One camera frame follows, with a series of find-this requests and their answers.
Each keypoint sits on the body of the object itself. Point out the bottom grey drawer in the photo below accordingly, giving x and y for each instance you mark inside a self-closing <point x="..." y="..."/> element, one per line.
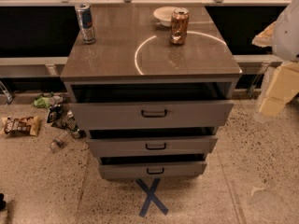
<point x="162" y="169"/>

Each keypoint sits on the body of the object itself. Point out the green snack bag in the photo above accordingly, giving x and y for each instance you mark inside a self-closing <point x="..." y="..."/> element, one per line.
<point x="42" y="101"/>

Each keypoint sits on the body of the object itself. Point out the grey three-drawer cabinet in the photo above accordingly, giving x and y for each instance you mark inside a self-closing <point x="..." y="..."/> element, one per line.
<point x="132" y="60"/>

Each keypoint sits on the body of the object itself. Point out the white bowl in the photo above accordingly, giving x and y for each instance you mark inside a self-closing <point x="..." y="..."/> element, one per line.
<point x="163" y="15"/>

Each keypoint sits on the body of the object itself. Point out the top grey drawer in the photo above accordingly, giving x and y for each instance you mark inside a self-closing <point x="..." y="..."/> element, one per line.
<point x="151" y="115"/>

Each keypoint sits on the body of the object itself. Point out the blue silver redbull can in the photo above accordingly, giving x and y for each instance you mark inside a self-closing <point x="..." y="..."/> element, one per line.
<point x="85" y="22"/>

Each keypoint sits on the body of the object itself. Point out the blue tape cross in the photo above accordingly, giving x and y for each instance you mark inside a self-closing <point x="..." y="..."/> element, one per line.
<point x="151" y="197"/>

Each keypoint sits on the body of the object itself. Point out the middle grey drawer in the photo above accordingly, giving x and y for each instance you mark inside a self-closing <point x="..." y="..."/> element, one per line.
<point x="134" y="147"/>

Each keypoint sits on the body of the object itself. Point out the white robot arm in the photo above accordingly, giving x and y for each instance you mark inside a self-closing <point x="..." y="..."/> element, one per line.
<point x="283" y="37"/>

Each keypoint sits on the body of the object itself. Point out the clear plastic bottle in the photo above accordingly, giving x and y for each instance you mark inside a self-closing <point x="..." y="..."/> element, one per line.
<point x="58" y="142"/>

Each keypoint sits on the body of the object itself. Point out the crushed gold soda can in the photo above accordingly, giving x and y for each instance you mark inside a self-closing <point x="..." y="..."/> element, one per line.
<point x="179" y="25"/>

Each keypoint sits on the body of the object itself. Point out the grey drawer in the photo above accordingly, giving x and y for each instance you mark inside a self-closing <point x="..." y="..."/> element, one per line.
<point x="134" y="147"/>
<point x="151" y="115"/>
<point x="162" y="169"/>

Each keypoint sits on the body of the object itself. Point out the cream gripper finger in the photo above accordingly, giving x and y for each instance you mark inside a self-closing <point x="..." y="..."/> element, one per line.
<point x="283" y="87"/>
<point x="265" y="38"/>

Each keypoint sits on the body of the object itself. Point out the brown chip bag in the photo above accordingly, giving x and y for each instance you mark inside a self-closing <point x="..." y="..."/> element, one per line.
<point x="21" y="126"/>

